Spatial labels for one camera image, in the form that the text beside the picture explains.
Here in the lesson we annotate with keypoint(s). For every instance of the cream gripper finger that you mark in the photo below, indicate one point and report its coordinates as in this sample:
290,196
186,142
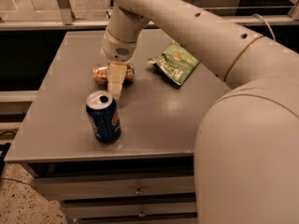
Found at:
115,75

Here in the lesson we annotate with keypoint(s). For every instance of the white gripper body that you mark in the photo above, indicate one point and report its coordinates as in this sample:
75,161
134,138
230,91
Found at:
118,49

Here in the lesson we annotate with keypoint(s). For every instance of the orange soda can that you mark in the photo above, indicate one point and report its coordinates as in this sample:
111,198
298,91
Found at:
100,73

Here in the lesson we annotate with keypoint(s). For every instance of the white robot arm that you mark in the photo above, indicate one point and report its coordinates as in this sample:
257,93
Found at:
246,153

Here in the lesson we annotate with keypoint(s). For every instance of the blue Pepsi can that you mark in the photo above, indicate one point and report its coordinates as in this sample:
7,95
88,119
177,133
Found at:
103,114

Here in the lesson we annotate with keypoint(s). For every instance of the green chip bag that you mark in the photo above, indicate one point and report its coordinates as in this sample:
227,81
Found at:
175,62

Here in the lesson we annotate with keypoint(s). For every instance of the metal window railing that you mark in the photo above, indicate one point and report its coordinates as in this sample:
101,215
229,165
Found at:
92,14

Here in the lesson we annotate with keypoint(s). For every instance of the grey drawer cabinet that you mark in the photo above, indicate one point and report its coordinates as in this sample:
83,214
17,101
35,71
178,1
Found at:
126,160

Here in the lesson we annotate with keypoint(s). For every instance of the top grey drawer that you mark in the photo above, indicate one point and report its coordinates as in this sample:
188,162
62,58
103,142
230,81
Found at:
113,186

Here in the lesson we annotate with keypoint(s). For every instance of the grey drawer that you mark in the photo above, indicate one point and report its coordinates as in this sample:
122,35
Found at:
113,186
130,208

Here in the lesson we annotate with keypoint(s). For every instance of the middle grey drawer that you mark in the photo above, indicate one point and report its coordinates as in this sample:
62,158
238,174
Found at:
130,208

